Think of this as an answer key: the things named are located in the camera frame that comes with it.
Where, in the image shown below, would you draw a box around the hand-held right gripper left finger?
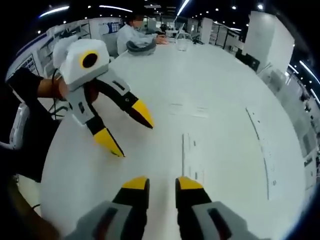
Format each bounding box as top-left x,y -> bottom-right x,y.
64,175 -> 151,240

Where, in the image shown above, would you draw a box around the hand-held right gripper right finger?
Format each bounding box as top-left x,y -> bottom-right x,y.
174,176 -> 271,240

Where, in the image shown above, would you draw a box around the long white socket holder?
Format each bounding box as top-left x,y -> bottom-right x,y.
245,106 -> 276,201

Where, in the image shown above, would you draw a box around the person's left hand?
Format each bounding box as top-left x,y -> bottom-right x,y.
37,77 -> 72,103

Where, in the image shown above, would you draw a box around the grey curved object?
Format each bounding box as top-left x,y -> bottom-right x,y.
126,39 -> 157,57

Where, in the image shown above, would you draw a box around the person's dark clothing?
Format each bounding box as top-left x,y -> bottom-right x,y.
14,99 -> 60,183

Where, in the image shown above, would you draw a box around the black boxes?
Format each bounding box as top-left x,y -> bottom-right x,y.
236,51 -> 260,72

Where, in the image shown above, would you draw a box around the wide white pillar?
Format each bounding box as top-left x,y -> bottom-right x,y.
243,10 -> 296,73

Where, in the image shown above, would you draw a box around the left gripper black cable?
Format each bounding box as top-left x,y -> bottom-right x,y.
49,67 -> 74,121

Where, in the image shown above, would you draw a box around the blue white wall poster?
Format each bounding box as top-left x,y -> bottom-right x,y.
15,53 -> 38,76

